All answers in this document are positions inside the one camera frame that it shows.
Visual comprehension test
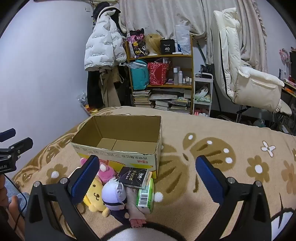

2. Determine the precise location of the cardboard box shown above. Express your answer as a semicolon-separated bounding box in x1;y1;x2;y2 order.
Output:
71;115;163;179

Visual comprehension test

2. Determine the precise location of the floral curtain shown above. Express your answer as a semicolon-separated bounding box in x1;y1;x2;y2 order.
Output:
118;0;269;72

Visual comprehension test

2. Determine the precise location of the white padded chair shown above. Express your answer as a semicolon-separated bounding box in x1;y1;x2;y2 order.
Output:
210;7;292;116

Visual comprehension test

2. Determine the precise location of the pile of magazines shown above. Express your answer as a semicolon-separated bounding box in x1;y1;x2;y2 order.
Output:
149;93;191;114

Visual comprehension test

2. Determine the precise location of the row of cosmetic bottles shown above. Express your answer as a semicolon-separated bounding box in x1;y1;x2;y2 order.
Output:
173;67;193;85

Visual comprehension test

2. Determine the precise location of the stack of books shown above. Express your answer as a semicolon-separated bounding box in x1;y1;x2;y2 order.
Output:
132;90;152;108

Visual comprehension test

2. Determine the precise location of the red patterned bag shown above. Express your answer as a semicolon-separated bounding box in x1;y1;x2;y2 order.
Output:
147;61;170;86

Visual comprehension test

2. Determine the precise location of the pink desk fan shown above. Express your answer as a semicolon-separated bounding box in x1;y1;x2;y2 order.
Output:
279;48;292;80

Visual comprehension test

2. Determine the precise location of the black coat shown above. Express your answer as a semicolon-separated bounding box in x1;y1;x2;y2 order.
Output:
87;70;104;109

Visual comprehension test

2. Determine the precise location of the white patterned floor bag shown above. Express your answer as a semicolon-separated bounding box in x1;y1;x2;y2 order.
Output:
77;91;89;105

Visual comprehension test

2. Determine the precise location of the black pink patterned bag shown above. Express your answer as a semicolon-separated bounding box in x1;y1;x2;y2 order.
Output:
128;28;147;56

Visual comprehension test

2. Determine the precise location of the blonde wig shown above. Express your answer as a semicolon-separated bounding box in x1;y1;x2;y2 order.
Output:
144;34;164;56

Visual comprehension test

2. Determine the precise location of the white puffer jacket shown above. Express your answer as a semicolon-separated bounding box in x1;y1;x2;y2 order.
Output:
84;6;127;71

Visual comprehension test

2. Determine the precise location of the yellow plush dog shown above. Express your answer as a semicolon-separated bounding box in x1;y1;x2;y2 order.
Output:
83;177;111;217

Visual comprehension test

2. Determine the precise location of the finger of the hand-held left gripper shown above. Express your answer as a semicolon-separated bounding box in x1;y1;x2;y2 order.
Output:
0;128;16;142
8;137;34;161

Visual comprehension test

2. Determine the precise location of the black tissue pack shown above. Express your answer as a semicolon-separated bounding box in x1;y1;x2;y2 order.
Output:
117;166;153;189

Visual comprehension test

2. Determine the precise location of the person's leg in jeans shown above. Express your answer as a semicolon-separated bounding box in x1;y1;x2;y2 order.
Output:
4;178;29;232

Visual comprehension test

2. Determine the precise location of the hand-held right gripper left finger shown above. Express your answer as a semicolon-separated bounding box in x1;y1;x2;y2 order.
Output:
24;155;100;241

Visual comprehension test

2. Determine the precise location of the beige coat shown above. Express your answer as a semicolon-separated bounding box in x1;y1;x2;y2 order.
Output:
99;67;123;108

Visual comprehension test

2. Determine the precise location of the green tissue pack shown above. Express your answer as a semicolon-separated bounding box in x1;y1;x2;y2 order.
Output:
136;178;155;214

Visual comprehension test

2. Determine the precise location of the small black box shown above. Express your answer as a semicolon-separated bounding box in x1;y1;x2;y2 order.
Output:
160;39;174;55

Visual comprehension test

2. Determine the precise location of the white-haired plush doll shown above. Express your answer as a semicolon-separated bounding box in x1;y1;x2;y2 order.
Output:
102;177;130;225

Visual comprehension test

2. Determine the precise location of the beige printed blanket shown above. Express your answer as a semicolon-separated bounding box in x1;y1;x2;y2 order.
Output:
11;106;296;241

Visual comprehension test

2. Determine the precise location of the pink plush toy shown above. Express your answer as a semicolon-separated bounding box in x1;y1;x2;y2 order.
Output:
80;158;118;183

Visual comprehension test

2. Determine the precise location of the white plastic bag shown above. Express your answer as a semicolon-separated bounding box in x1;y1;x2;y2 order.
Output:
174;24;192;55

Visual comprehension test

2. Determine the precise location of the wooden shelf unit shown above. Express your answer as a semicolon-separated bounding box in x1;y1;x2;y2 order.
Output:
126;35;194;115

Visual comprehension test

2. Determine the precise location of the teal shopping bag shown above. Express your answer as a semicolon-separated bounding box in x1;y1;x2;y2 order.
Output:
129;60;149;91

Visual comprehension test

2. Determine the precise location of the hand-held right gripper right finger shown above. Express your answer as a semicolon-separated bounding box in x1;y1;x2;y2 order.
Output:
195;155;271;241

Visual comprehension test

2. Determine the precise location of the white storage cart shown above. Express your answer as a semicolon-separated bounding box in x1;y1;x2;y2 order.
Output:
192;72;213;117

